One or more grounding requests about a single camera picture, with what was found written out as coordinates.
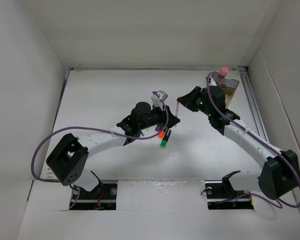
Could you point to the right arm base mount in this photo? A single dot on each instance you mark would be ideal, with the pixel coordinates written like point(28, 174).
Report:
point(221, 195)

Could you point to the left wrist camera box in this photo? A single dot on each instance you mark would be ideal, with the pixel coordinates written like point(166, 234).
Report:
point(158, 98)

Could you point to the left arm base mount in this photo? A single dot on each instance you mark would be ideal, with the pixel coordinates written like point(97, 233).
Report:
point(105, 198)

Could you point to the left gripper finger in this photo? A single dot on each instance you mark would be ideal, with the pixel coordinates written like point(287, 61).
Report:
point(164, 126)
point(170, 119)

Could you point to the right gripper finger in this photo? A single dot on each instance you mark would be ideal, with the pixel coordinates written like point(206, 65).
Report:
point(188, 102)
point(194, 94)

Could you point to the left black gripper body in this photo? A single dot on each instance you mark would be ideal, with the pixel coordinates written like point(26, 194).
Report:
point(158, 116)

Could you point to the tiered clear desk organizer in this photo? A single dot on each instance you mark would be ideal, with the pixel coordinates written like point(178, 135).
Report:
point(229, 92)

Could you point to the aluminium rail right side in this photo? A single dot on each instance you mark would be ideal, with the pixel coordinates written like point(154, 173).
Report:
point(258, 124)

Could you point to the orange cap black highlighter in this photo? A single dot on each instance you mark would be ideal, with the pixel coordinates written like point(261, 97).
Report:
point(161, 134)

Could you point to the purple cap black highlighter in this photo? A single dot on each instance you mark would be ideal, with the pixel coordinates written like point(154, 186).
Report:
point(158, 128)

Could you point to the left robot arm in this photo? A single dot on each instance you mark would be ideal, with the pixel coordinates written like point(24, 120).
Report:
point(68, 159)

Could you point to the green cap black highlighter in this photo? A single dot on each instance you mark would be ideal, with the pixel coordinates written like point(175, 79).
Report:
point(165, 138)

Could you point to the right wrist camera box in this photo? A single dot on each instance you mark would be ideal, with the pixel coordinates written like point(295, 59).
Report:
point(212, 82)

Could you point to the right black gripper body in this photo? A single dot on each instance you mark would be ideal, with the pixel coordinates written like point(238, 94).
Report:
point(206, 109)

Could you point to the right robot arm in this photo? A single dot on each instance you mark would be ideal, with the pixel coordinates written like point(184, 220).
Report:
point(280, 172)

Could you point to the pink capped marker tube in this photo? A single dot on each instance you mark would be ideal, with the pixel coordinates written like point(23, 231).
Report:
point(222, 74)

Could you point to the clear paperclip jar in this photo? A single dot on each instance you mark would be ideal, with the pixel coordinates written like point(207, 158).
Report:
point(225, 86)

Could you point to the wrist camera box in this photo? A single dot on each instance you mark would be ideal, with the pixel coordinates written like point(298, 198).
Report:
point(212, 82)
point(158, 98)

